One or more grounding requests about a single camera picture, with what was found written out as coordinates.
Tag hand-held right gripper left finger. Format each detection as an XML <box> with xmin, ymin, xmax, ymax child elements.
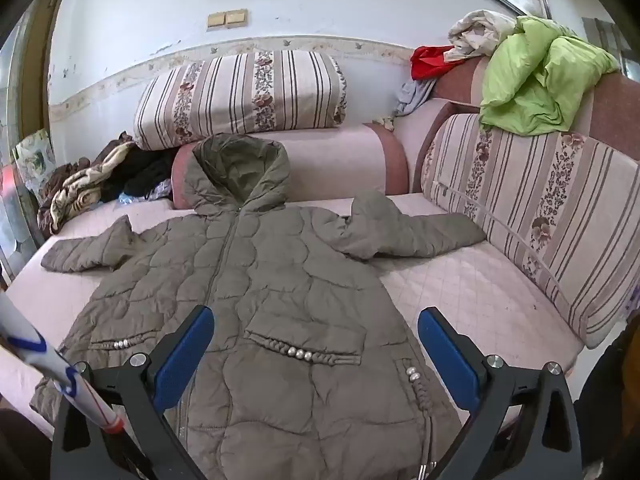
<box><xmin>50</xmin><ymin>305</ymin><xmax>216</xmax><ymax>480</ymax></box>

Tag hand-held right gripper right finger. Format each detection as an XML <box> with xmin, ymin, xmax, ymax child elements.
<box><xmin>417</xmin><ymin>306</ymin><xmax>583</xmax><ymax>480</ymax></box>

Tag olive hooded puffer jacket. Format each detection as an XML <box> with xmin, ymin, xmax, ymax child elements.
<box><xmin>30</xmin><ymin>133</ymin><xmax>487</xmax><ymax>480</ymax></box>

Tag pink sofa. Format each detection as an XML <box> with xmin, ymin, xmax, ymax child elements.
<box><xmin>0</xmin><ymin>57</ymin><xmax>640</xmax><ymax>441</ymax></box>

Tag glass panel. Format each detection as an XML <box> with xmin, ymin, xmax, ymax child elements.
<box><xmin>0</xmin><ymin>160</ymin><xmax>33</xmax><ymax>273</ymax></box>

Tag brown and cream blanket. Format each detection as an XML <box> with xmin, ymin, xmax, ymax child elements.
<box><xmin>37</xmin><ymin>132</ymin><xmax>133</xmax><ymax>238</ymax></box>

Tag clear plastic bag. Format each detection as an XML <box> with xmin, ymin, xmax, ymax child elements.
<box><xmin>117</xmin><ymin>180</ymin><xmax>173</xmax><ymax>206</ymax></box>

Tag floral printed panel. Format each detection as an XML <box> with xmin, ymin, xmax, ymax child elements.
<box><xmin>12</xmin><ymin>130</ymin><xmax>57</xmax><ymax>193</ymax></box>

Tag wide striped floral cushion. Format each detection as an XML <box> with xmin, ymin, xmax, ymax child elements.
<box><xmin>421</xmin><ymin>112</ymin><xmax>640</xmax><ymax>350</ymax></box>

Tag black clothing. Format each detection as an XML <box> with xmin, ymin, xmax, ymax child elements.
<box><xmin>120</xmin><ymin>147</ymin><xmax>178</xmax><ymax>201</ymax></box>

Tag long striped floral cushion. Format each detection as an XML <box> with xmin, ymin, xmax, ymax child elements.
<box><xmin>134</xmin><ymin>50</ymin><xmax>348</xmax><ymax>151</ymax></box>

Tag grey-blue cloth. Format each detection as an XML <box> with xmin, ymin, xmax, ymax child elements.
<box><xmin>395</xmin><ymin>79</ymin><xmax>436</xmax><ymax>117</ymax></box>

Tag green quilt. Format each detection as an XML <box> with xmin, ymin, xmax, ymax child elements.
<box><xmin>479</xmin><ymin>16</ymin><xmax>621</xmax><ymax>137</ymax></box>

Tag red cloth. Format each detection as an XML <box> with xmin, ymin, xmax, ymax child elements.
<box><xmin>410</xmin><ymin>45</ymin><xmax>455</xmax><ymax>81</ymax></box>

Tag cream quilt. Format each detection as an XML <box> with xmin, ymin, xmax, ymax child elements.
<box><xmin>446</xmin><ymin>9</ymin><xmax>518</xmax><ymax>61</ymax></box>

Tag wooden door frame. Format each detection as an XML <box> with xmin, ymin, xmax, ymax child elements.
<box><xmin>20</xmin><ymin>0</ymin><xmax>71</xmax><ymax>141</ymax></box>

